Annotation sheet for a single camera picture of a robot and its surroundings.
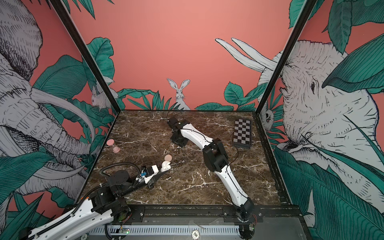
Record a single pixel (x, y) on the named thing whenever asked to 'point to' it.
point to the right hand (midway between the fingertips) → (173, 142)
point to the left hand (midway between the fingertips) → (165, 167)
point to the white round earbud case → (165, 166)
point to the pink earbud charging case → (168, 157)
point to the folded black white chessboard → (242, 133)
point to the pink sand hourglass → (111, 142)
